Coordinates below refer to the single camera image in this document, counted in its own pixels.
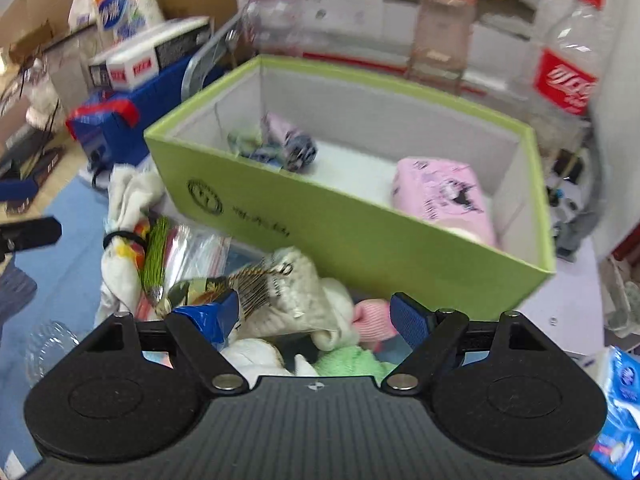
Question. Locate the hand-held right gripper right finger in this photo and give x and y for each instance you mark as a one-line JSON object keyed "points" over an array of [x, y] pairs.
{"points": [[407, 322]]}

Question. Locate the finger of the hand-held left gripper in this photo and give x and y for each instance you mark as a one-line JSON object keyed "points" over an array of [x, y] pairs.
{"points": [[30, 235]]}

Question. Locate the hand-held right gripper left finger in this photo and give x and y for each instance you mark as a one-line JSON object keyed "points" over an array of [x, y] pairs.
{"points": [[221, 316]]}

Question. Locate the pink plush piece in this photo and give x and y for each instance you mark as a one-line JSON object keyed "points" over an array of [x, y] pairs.
{"points": [[372, 325]]}

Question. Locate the white plush toy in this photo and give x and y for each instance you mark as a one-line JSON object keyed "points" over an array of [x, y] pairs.
{"points": [[255, 355]]}

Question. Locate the clear zip bag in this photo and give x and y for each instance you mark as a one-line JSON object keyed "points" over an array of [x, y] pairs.
{"points": [[200, 255]]}

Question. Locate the white sock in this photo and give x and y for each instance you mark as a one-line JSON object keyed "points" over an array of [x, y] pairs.
{"points": [[340, 310]]}

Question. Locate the light green towel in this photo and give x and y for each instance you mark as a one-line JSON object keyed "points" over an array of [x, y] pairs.
{"points": [[350, 362]]}

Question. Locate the cream knitted pouch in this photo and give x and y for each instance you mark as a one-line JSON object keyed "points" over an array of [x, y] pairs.
{"points": [[295, 300]]}

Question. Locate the green fringe bundle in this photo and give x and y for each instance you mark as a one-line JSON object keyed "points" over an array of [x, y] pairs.
{"points": [[156, 255]]}

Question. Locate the green cardboard box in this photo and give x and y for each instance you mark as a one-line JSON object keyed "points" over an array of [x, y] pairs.
{"points": [[350, 240]]}

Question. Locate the white printed cloth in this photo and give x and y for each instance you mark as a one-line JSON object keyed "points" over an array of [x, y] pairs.
{"points": [[125, 270]]}

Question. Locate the blue mat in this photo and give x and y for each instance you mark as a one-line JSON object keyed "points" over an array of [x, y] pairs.
{"points": [[75, 280]]}

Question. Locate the clear glass cup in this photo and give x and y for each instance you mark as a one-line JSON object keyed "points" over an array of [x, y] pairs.
{"points": [[47, 347]]}

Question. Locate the pink tissue pack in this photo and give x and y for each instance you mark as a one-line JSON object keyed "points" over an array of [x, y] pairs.
{"points": [[440, 195]]}

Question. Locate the green blue patterned cloth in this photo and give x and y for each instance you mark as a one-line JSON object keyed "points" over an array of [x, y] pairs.
{"points": [[250, 146]]}

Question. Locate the blue machine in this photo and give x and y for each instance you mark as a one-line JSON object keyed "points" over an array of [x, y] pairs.
{"points": [[150, 105]]}

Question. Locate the rolled purple patterned cloth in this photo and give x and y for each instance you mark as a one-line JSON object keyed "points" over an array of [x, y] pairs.
{"points": [[292, 142]]}

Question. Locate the white box with red labels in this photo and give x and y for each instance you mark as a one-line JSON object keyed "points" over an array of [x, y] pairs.
{"points": [[150, 55]]}

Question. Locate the blue white tissue pack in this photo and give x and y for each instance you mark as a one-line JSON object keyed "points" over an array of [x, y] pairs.
{"points": [[620, 400]]}

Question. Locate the white plastic bag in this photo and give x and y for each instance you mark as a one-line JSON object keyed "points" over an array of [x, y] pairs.
{"points": [[84, 5]]}

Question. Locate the blue orange tissue pack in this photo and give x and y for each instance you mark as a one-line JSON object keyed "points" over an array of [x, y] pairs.
{"points": [[125, 10]]}

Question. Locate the clear bottle with red label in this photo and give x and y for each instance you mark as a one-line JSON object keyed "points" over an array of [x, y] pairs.
{"points": [[565, 80]]}

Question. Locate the clear jar with pink lid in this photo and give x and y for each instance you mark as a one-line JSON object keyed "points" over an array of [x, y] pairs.
{"points": [[442, 35]]}

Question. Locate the clear bottle with red cap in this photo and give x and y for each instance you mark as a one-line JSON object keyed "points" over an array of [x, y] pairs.
{"points": [[272, 15]]}

